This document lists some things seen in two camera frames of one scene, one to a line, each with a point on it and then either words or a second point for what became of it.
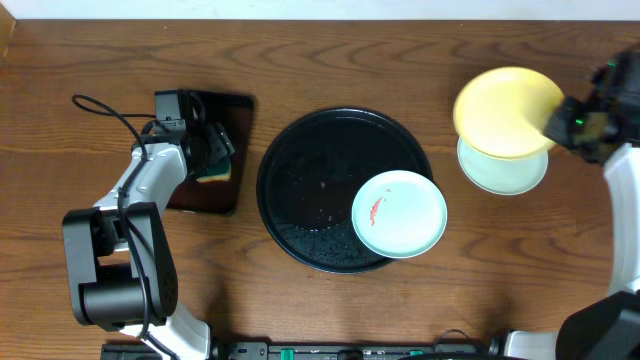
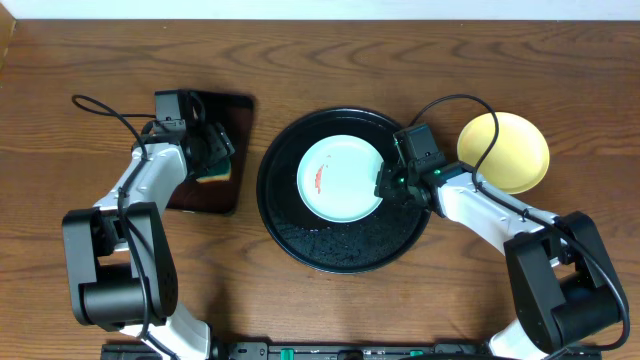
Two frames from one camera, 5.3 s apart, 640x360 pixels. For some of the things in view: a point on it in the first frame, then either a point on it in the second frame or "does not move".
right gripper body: [573, 125] -> [396, 184]
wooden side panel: [7, 32] does not move
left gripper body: [218, 145] does not move
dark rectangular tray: [233, 113] does not move
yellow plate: [499, 113] -> [519, 160]
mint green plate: [399, 214] -> [336, 179]
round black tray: [311, 174] does not move
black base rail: [435, 350] does not move
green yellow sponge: [220, 172] does not move
